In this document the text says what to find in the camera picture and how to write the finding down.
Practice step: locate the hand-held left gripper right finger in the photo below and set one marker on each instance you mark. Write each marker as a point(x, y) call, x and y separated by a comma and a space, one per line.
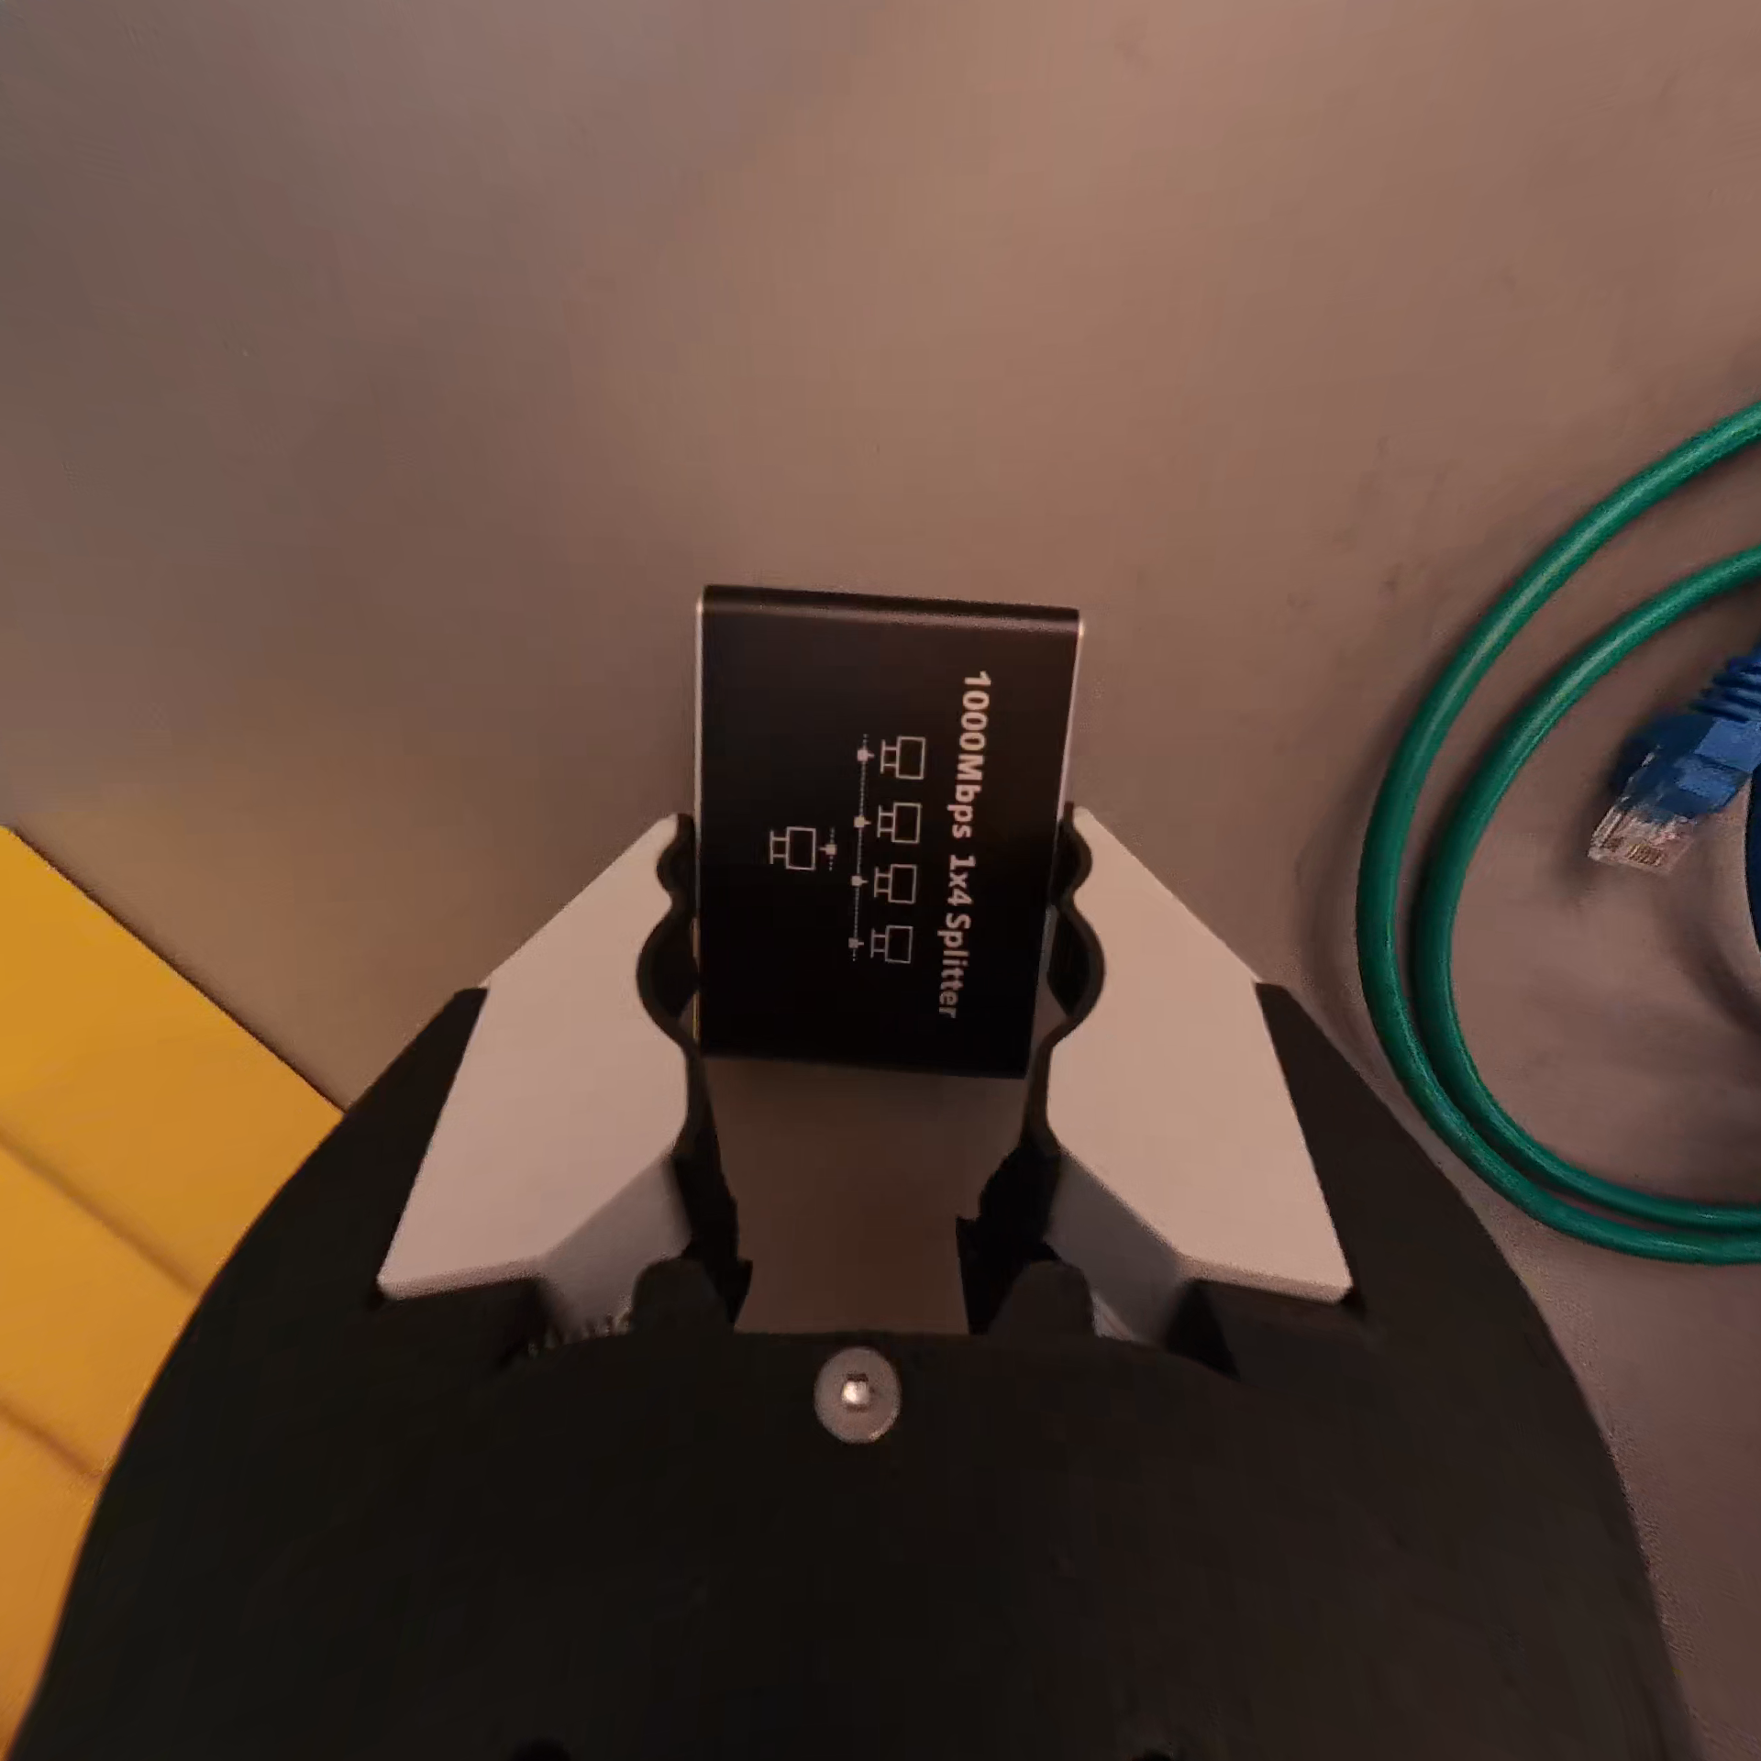
point(1184, 1101)

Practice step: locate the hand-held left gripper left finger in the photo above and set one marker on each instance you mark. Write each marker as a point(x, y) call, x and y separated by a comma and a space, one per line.
point(551, 1101)

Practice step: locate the yellow plastic bin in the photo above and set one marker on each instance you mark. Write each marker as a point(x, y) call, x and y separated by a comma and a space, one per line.
point(125, 1101)

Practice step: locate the black ethernet splitter box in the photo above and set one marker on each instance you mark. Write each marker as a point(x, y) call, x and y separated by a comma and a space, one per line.
point(798, 715)

